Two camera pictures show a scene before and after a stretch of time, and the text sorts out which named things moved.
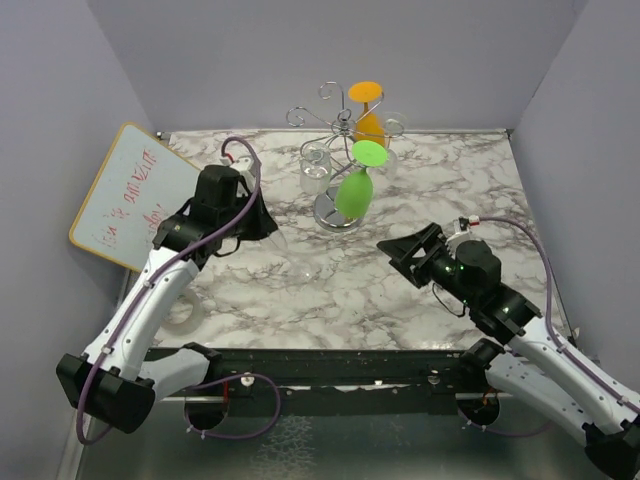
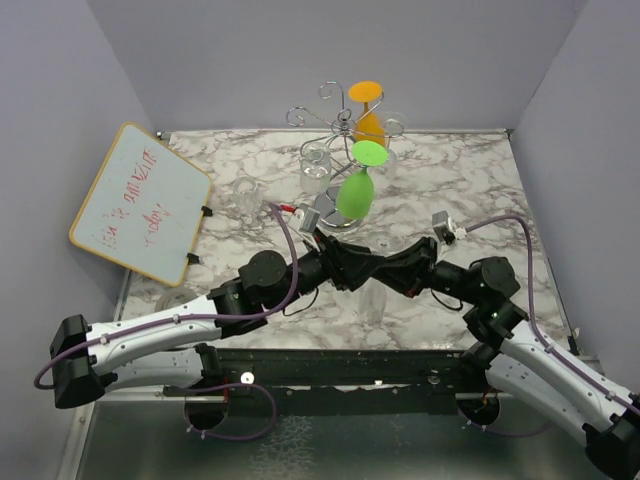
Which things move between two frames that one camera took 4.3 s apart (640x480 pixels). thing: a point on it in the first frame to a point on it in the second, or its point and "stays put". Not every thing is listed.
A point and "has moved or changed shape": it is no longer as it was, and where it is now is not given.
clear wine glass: (315, 169) stays put
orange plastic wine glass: (368, 126) stays put
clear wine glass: (297, 252) has moved or changed shape
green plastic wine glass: (355, 195) stays put
